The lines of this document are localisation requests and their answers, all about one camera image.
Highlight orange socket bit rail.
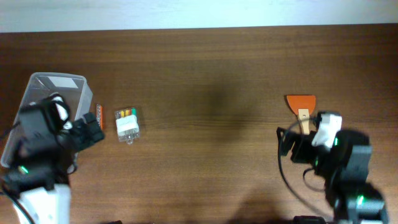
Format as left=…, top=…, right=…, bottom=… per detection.
left=96, top=104, right=103, bottom=129

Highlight clear plastic container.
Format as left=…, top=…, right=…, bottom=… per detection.
left=1, top=72, right=93, bottom=168

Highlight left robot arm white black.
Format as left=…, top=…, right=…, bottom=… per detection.
left=1, top=101, right=104, bottom=223

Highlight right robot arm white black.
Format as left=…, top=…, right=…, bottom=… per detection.
left=277, top=128, right=390, bottom=223

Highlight clear case coloured bits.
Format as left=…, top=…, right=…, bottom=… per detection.
left=114, top=107, right=141, bottom=145

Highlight orange scraper wooden handle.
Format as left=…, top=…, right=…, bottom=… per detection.
left=286, top=95, right=316, bottom=134

